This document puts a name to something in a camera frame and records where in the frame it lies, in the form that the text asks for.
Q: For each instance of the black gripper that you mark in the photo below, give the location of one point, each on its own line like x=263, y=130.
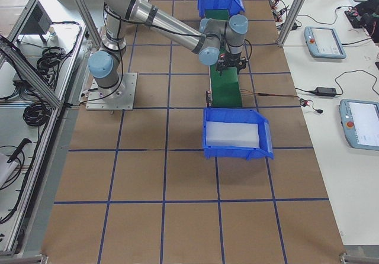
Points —
x=233, y=61

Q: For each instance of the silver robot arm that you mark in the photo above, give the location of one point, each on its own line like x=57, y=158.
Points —
x=141, y=12

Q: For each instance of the green conveyor belt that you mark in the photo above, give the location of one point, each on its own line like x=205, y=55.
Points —
x=228, y=36

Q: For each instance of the blue bin right side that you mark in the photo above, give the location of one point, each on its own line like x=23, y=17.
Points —
x=238, y=115

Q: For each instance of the white foam pad right bin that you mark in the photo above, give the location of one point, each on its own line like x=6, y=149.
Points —
x=232, y=134

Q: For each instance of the black power adapter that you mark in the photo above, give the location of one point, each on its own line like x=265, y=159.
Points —
x=323, y=91

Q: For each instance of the teach pendant far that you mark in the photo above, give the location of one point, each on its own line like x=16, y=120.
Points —
x=324, y=43

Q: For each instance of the teach pendant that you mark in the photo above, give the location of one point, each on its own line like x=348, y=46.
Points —
x=359, y=121
x=324, y=43

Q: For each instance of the teach pendant near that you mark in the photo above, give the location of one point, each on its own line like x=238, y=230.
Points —
x=359, y=121

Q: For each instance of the brown paper table cover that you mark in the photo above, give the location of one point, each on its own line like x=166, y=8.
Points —
x=137, y=188

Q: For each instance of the aluminium frame post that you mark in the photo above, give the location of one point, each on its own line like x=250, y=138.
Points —
x=289, y=21

